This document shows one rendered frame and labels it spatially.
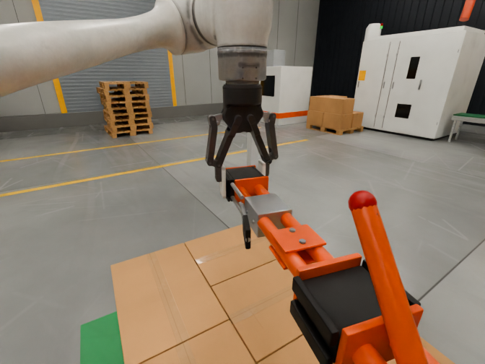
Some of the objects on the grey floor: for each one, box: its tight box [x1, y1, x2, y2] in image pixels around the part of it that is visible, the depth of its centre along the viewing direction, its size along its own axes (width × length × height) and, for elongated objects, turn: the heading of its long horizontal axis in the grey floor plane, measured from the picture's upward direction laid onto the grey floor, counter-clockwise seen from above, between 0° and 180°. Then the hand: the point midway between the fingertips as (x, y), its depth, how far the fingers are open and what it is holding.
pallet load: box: [306, 95, 364, 136], centre depth 721 cm, size 121×102×90 cm
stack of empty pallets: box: [96, 81, 154, 139], centre depth 688 cm, size 129×110×130 cm
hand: (242, 182), depth 56 cm, fingers closed on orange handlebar, 8 cm apart
